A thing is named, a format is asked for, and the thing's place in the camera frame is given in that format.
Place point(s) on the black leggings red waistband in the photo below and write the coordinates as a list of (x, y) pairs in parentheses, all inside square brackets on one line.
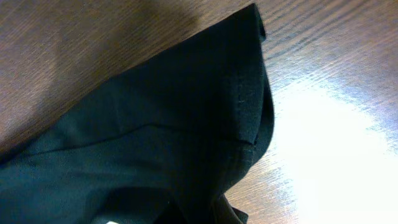
[(159, 143)]

